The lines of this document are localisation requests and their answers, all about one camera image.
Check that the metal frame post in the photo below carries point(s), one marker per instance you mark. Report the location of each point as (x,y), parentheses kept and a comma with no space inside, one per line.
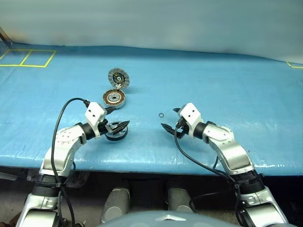
(5,36)

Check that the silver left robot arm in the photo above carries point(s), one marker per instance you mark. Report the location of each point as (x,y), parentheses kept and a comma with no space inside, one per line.
(59,163)

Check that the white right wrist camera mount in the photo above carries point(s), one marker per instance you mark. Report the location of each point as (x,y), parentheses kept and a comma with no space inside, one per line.
(191,116)

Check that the silver disc with blue center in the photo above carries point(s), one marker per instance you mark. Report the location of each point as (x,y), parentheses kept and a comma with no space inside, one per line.
(119,78)

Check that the grey rounded shell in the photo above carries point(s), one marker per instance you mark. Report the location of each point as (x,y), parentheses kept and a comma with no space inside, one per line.
(178,199)
(116,204)

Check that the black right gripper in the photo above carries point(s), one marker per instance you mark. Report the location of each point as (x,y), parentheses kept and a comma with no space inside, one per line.
(182,130)

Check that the blue plastic table cover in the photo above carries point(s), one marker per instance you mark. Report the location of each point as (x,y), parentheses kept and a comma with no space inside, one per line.
(189,89)

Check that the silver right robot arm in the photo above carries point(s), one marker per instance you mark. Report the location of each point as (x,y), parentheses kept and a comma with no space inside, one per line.
(233,153)

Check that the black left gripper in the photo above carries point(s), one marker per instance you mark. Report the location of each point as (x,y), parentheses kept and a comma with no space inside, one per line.
(104,127)

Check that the copper wound stator disc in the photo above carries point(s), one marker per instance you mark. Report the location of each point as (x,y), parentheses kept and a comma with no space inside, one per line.
(114,98)

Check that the grey curved robot chest cover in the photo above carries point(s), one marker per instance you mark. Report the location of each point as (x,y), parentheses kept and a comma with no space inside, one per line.
(165,220)

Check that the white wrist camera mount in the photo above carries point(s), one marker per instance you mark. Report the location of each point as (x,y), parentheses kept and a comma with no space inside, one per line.
(94,113)
(191,116)

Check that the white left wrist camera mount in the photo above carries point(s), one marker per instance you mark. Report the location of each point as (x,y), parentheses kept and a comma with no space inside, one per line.
(94,113)

